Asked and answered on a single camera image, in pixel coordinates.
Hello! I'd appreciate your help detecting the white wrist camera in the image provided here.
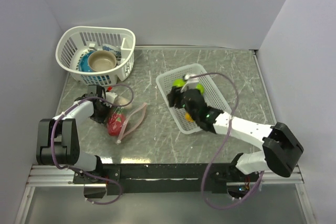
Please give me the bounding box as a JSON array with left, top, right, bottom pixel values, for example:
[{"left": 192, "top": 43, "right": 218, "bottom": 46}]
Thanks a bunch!
[
  {"left": 181, "top": 73, "right": 199, "bottom": 92},
  {"left": 105, "top": 91, "right": 118, "bottom": 103}
]

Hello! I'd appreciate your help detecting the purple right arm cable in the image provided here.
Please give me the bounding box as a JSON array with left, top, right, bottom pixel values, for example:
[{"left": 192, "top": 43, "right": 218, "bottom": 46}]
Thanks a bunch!
[{"left": 188, "top": 72, "right": 265, "bottom": 210}]

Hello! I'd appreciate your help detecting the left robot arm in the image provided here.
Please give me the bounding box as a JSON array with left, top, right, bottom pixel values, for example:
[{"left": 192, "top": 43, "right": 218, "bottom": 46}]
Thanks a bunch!
[{"left": 36, "top": 85, "right": 110, "bottom": 183}]

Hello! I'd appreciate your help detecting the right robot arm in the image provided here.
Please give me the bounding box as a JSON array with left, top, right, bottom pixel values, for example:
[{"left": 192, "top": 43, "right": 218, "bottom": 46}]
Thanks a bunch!
[{"left": 167, "top": 87, "right": 304, "bottom": 181}]

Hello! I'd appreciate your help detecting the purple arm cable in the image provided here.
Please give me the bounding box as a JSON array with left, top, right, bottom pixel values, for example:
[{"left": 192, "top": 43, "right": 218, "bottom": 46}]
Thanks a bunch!
[
  {"left": 50, "top": 83, "right": 135, "bottom": 206},
  {"left": 188, "top": 72, "right": 265, "bottom": 210}
]

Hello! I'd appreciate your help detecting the clear zip top bag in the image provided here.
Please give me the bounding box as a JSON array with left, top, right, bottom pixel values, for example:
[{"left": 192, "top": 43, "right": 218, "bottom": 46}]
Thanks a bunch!
[{"left": 105, "top": 101, "right": 148, "bottom": 144}]

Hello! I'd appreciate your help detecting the blue plate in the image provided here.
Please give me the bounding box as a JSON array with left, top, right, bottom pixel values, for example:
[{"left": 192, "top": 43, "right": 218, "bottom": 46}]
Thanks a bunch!
[{"left": 78, "top": 51, "right": 93, "bottom": 72}]

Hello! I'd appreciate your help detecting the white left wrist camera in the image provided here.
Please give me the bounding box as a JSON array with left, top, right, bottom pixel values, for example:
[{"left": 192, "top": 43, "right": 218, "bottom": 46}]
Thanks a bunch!
[{"left": 105, "top": 91, "right": 118, "bottom": 103}]

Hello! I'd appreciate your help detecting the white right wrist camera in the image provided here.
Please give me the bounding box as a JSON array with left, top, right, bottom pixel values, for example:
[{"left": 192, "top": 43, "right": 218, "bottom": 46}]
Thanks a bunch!
[{"left": 181, "top": 73, "right": 199, "bottom": 92}]

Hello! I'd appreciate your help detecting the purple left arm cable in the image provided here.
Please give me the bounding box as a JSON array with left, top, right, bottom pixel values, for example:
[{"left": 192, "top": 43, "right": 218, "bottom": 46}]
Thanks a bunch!
[{"left": 50, "top": 83, "right": 135, "bottom": 206}]

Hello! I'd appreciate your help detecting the green fake apple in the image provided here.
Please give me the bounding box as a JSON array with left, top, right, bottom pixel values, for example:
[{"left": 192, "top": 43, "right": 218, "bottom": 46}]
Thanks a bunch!
[{"left": 172, "top": 79, "right": 185, "bottom": 88}]

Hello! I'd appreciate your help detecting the white fake radish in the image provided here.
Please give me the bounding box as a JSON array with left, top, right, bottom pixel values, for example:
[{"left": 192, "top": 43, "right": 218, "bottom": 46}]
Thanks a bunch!
[{"left": 114, "top": 96, "right": 132, "bottom": 110}]

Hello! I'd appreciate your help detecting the white perforated rectangular basket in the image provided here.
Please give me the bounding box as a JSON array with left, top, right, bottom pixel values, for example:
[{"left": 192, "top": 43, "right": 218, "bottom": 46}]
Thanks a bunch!
[{"left": 156, "top": 63, "right": 232, "bottom": 134}]

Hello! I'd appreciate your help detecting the orange fake fruit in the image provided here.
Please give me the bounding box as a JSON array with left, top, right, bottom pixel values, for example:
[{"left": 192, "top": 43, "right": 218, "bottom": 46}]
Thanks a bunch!
[{"left": 185, "top": 112, "right": 194, "bottom": 122}]

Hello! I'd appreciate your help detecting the beige bowl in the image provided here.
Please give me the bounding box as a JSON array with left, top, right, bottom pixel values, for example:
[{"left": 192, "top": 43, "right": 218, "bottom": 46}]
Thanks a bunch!
[{"left": 88, "top": 50, "right": 117, "bottom": 72}]

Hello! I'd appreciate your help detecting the blue patterned white dish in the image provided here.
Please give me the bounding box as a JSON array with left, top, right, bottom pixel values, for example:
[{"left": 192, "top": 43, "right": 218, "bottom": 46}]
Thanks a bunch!
[{"left": 102, "top": 44, "right": 122, "bottom": 61}]

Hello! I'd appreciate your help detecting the white slatted round basket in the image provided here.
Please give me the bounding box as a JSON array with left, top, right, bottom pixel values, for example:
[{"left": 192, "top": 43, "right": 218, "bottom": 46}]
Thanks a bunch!
[{"left": 56, "top": 26, "right": 136, "bottom": 87}]

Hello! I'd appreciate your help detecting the aluminium frame rail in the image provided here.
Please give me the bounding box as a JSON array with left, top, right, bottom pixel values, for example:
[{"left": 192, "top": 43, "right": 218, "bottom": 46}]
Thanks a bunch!
[{"left": 26, "top": 163, "right": 85, "bottom": 187}]

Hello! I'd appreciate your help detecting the red fake strawberry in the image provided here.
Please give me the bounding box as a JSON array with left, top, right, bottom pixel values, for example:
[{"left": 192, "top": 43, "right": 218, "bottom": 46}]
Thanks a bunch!
[{"left": 107, "top": 113, "right": 125, "bottom": 136}]

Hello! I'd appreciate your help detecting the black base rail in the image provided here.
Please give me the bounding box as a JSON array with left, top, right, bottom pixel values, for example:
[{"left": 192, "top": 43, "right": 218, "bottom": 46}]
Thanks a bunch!
[{"left": 72, "top": 163, "right": 258, "bottom": 196}]

